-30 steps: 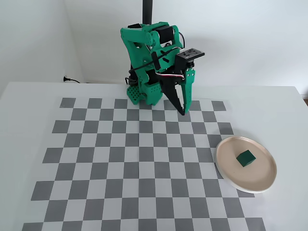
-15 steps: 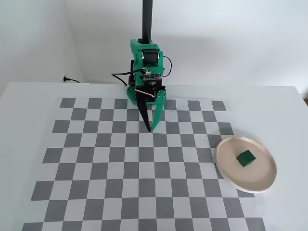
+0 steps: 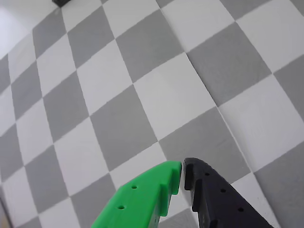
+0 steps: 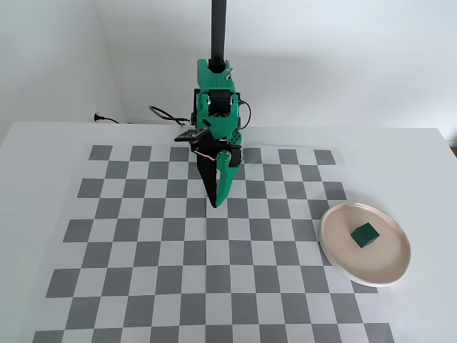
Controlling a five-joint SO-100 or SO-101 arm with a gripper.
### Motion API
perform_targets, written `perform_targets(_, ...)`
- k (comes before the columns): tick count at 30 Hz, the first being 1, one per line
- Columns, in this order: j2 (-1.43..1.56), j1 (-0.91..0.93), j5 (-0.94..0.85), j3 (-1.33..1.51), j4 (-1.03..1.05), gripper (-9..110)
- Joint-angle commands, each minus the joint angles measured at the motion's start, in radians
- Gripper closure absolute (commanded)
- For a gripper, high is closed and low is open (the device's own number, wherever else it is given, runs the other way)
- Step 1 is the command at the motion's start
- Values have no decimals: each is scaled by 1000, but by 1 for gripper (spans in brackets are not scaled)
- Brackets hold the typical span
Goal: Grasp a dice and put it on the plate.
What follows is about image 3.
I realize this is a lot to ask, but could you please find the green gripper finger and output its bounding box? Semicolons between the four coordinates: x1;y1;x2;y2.
91;160;182;228

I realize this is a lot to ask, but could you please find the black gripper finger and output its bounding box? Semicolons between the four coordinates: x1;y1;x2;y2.
181;157;276;228

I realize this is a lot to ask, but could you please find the dark green dice cube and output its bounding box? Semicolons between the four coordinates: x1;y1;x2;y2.
52;0;72;8

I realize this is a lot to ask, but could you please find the grey white checkerboard mat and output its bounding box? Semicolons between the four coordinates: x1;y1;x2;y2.
0;0;304;228

